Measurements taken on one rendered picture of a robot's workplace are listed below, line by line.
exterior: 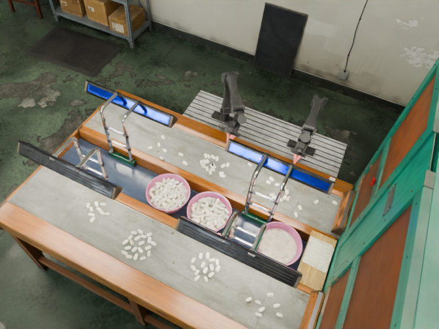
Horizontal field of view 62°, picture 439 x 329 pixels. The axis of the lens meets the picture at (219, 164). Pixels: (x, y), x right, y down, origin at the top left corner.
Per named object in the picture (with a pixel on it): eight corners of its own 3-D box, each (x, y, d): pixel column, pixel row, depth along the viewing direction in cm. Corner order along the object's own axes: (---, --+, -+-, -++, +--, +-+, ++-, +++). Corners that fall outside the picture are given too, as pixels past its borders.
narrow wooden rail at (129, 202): (53, 167, 239) (48, 156, 230) (317, 295, 201) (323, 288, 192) (47, 173, 236) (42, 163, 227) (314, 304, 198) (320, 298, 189)
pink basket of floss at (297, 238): (247, 234, 218) (249, 227, 210) (287, 224, 224) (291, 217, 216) (262, 277, 203) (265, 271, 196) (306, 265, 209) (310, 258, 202)
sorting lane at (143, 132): (109, 102, 269) (108, 100, 268) (348, 202, 231) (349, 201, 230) (83, 128, 252) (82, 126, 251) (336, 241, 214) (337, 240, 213)
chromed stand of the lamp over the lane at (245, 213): (252, 192, 236) (263, 149, 200) (281, 205, 232) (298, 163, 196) (240, 215, 225) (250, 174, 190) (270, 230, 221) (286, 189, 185)
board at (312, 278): (311, 230, 213) (311, 229, 212) (336, 241, 210) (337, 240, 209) (293, 280, 194) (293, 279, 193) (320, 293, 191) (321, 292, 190)
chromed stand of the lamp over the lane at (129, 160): (125, 137, 256) (115, 88, 221) (149, 147, 252) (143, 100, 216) (108, 155, 246) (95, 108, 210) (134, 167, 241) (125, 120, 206)
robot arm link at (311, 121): (315, 130, 222) (330, 93, 234) (301, 126, 224) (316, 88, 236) (311, 140, 233) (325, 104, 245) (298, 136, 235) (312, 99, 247)
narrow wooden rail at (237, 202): (85, 134, 258) (81, 124, 249) (332, 246, 220) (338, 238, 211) (80, 140, 254) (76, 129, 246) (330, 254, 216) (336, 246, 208)
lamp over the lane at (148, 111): (92, 85, 233) (90, 76, 227) (178, 120, 220) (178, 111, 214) (84, 92, 228) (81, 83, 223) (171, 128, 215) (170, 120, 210)
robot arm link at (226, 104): (231, 115, 264) (235, 76, 241) (223, 115, 263) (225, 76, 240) (229, 109, 269) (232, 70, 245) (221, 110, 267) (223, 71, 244)
